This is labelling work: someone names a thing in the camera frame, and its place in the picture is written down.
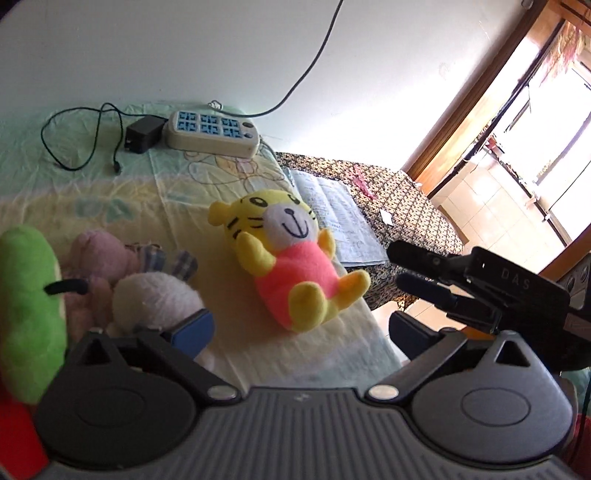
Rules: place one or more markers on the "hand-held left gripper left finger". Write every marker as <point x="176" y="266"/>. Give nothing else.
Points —
<point x="191" y="333"/>

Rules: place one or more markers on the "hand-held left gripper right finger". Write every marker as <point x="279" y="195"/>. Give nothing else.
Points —
<point x="408" y="334"/>

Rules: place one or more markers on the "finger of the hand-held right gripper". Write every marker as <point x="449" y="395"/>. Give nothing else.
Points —
<point x="415" y="256"/>
<point x="425" y="290"/>

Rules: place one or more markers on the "white plush toy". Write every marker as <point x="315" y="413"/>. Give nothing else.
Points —
<point x="152" y="295"/>

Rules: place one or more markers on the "pink plush toy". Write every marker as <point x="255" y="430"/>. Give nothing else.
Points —
<point x="99" y="258"/>

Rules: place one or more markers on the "yellow tiger plush toy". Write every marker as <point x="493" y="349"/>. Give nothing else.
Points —
<point x="295" y="267"/>

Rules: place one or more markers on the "green plush toy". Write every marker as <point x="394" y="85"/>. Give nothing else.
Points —
<point x="27" y="304"/>

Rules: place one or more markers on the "red cardboard box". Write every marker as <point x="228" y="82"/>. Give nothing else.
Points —
<point x="18" y="434"/>

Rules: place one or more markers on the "white paper scrap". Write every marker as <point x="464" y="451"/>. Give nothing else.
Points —
<point x="388" y="218"/>

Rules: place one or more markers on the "dark floral patterned cloth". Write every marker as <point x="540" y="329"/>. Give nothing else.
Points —
<point x="406" y="203"/>

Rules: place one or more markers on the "open paper book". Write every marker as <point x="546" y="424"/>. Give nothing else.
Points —
<point x="337" y="217"/>

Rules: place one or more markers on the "small pink item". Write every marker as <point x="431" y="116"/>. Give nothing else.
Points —
<point x="360" y="182"/>

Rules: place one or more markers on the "beige power strip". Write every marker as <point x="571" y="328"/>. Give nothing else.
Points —
<point x="212" y="134"/>

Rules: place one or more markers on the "black power adapter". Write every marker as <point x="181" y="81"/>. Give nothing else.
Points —
<point x="144" y="134"/>

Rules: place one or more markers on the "wooden door frame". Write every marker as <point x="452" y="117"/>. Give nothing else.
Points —
<point x="461" y="120"/>

